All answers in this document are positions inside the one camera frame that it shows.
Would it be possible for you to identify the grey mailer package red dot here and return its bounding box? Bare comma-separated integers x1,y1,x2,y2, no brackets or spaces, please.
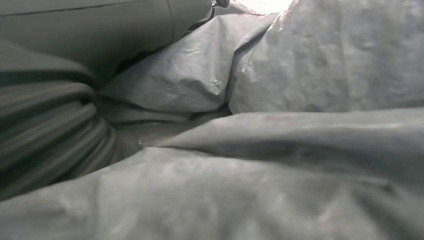
0,107,424,240

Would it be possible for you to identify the crumpled grey mailer package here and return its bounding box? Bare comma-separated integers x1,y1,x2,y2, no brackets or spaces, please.
97,0,424,124

